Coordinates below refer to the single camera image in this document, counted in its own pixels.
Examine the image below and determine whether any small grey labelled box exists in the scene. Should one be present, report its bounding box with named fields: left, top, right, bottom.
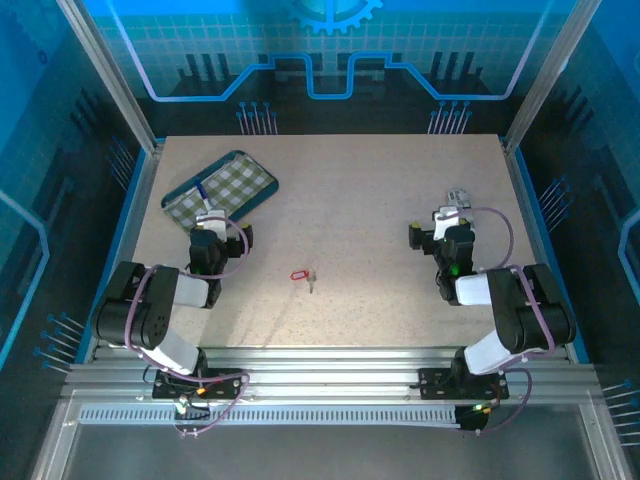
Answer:
left=446, top=187, right=474, bottom=209

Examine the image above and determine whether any blue white pen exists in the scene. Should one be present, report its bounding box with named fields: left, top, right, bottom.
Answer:
left=194, top=180, right=214, bottom=214

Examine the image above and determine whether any teal tray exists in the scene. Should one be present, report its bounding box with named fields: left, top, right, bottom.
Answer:
left=160, top=149, right=280, bottom=232

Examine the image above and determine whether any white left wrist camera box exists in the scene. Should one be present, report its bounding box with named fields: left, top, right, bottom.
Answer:
left=195, top=211, right=227, bottom=234

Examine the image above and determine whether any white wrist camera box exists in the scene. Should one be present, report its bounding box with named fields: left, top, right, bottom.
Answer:
left=195, top=211, right=227, bottom=234
left=432, top=203, right=475, bottom=239

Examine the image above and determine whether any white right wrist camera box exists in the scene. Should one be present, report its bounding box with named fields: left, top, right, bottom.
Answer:
left=432, top=203, right=475, bottom=239

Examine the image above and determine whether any aluminium side rail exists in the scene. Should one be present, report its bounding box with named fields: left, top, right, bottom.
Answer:
left=501, top=137, right=584, bottom=361
left=89, top=141, right=165, bottom=361

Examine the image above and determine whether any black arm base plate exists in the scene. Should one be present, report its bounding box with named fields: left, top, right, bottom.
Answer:
left=417, top=367, right=510, bottom=401
left=152, top=368, right=250, bottom=400

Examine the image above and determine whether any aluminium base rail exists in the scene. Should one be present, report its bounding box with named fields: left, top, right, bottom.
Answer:
left=62, top=344, right=599, bottom=401

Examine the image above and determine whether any grey slotted cable duct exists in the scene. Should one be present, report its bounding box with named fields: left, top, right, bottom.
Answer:
left=78, top=403, right=461, bottom=426

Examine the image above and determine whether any aluminium frame post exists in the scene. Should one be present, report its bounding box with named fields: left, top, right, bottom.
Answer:
left=56, top=0, right=166, bottom=151
left=501, top=0, right=605, bottom=151

